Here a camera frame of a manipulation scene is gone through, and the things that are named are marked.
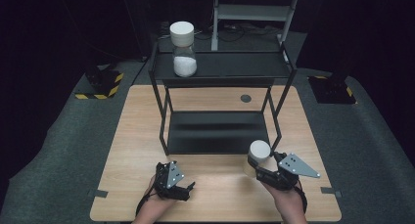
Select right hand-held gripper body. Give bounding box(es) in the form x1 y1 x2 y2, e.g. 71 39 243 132
256 153 321 192

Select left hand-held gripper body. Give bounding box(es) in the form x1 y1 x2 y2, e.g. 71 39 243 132
153 160 191 201

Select jar of beige powder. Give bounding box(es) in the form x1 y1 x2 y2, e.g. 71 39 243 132
243 139 272 179

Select black metal shelf rack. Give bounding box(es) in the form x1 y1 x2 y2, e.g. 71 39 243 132
148 41 299 157

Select jar of white granules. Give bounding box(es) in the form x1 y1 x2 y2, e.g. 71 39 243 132
169 21 199 78

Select person's left hand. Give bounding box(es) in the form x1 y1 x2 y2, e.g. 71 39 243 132
142 174 179 217

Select person's right hand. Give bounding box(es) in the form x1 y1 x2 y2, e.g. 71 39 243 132
260 181 307 219

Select grey tape strip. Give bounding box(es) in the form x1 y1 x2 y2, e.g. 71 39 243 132
320 186 343 199
87 189 109 199

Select black yellow striped stand base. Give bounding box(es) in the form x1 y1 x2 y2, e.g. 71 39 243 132
307 74 357 105
74 66 125 101

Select right hand-held gripper cable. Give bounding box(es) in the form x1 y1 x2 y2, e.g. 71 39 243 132
295 180 308 215

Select hand-held gripper cable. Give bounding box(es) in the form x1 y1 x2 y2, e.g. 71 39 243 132
295 180 308 215
134 184 159 217

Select left hand-held gripper cable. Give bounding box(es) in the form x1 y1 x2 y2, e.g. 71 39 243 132
134 184 159 217

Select black floor cables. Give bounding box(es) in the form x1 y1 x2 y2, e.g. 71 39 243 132
194 22 283 43

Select white metal stand frame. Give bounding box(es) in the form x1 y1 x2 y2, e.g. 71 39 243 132
210 0 301 52

